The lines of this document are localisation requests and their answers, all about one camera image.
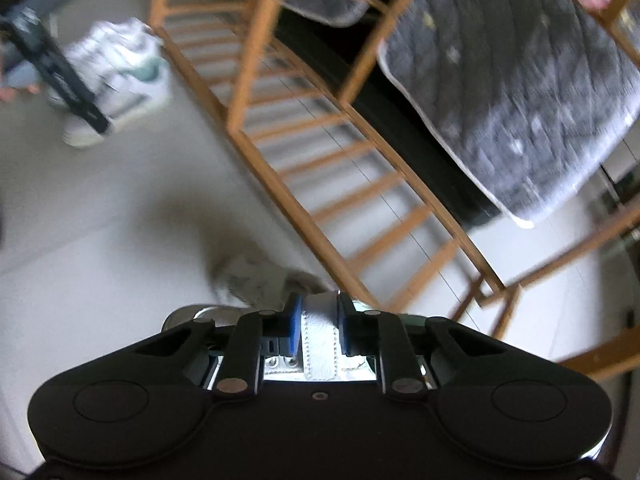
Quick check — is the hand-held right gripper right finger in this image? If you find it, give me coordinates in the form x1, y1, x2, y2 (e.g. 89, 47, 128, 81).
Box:
337, 292, 510, 398

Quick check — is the white sneaker mint lining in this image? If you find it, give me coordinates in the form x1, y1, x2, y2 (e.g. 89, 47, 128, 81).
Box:
162, 255, 428, 378
62, 17, 172, 150

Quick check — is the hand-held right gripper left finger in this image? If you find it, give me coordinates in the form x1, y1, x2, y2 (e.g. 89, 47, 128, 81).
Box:
129, 292, 303, 398

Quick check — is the wooden shoe rack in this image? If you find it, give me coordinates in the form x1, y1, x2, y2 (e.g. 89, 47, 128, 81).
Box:
149, 0, 640, 381

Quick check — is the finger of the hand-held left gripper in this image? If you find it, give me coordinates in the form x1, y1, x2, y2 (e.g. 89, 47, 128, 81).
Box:
47, 52, 111, 136

